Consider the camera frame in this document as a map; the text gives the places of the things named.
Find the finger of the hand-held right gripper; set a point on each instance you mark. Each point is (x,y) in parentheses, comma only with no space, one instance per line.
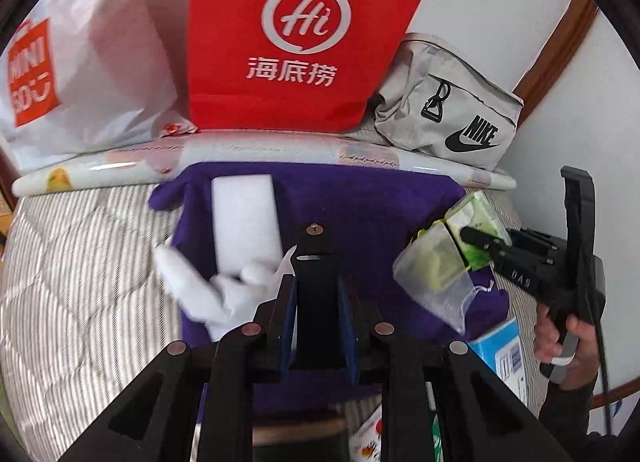
(480,238)

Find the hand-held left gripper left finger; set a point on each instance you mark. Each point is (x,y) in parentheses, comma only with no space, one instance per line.
(286,322)

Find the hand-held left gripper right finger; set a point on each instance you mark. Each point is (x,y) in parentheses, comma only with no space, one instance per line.
(348,327)

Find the black watch band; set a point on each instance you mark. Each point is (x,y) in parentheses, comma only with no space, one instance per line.
(315,302)

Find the blue cardboard box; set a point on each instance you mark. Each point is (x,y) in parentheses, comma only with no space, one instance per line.
(495,347)

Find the white glove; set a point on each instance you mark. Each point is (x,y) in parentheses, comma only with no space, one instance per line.
(200,292)

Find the white sponge block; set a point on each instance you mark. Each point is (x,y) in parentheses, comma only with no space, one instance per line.
(245,222)

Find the colourful small packet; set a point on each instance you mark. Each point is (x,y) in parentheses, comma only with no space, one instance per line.
(367,442)

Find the green white packet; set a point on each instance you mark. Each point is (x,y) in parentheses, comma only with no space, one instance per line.
(436,437)

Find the person's right forearm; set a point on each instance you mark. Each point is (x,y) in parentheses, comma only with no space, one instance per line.
(570,417)

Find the person's right hand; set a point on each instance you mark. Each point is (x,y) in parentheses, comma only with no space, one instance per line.
(547,342)

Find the purple cloth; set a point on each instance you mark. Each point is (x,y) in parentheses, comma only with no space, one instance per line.
(350,222)

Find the grey waist bag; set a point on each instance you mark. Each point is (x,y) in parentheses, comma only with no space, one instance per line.
(400,116)

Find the rolled printed paper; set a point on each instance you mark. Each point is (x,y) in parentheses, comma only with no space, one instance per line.
(250,149)

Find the striped mattress pad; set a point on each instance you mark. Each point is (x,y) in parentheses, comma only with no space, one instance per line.
(75,267)

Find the small red wrapper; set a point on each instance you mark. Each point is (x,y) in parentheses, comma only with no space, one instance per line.
(175,129)

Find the red paper bag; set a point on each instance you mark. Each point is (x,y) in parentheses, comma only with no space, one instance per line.
(225,41)

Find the white plastic shopping bag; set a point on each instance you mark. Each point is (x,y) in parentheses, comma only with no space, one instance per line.
(100,66)

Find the brown wooden door frame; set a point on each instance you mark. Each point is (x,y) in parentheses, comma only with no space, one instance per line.
(560,41)

